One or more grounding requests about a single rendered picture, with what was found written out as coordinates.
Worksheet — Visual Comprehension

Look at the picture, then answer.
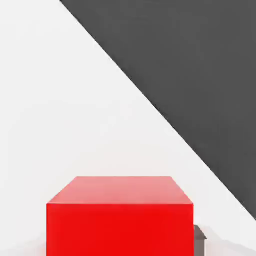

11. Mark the small red cube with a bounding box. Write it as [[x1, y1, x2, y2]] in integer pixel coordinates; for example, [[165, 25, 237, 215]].
[[46, 175, 195, 256]]

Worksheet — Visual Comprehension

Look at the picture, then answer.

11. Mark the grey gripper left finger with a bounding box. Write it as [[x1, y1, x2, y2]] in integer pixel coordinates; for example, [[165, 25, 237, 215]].
[[19, 233, 47, 256]]

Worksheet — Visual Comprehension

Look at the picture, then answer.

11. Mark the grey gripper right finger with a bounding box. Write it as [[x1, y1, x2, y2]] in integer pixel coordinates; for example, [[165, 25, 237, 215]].
[[193, 224, 253, 256]]

